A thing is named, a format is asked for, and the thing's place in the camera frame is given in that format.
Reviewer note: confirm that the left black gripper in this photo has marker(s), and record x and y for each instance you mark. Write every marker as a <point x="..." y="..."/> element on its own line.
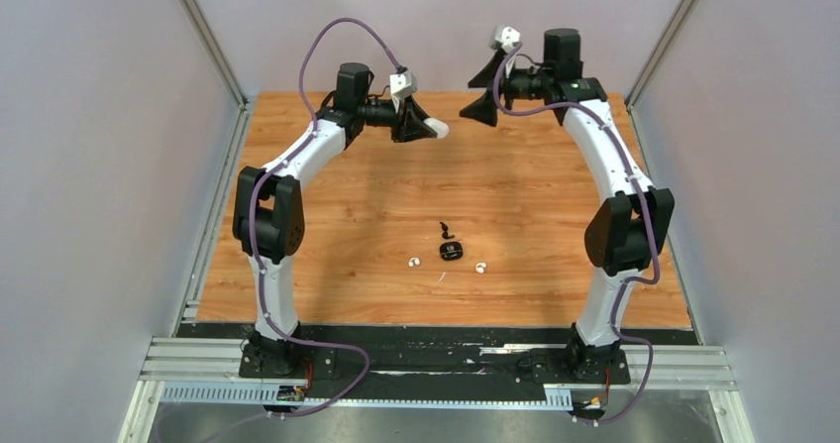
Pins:
<point x="407" y="123"/>

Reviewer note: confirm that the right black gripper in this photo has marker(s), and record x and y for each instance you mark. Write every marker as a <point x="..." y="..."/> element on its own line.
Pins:
<point x="483" y="109"/>

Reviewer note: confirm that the white earbud charging case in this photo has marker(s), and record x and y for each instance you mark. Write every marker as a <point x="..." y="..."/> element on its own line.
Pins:
<point x="439" y="129"/>

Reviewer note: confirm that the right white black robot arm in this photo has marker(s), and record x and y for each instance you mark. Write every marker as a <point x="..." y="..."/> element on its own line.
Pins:
<point x="627" y="234"/>

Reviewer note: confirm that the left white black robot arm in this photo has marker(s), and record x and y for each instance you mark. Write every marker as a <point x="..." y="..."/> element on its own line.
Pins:
<point x="269" y="216"/>

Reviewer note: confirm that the black earbud case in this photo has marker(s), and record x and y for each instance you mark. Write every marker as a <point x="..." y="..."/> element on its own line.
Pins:
<point x="451" y="251"/>

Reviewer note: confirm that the small black earbud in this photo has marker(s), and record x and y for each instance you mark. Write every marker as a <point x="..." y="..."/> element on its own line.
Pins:
<point x="446" y="235"/>

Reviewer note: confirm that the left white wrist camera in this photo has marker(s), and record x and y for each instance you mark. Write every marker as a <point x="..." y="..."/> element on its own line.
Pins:
<point x="402" y="84"/>

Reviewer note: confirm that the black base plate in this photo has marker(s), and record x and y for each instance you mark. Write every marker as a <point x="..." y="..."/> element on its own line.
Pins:
<point x="413" y="362"/>

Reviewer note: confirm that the aluminium frame rail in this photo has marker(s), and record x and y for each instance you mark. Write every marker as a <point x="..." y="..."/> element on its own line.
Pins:
<point x="218" y="360"/>

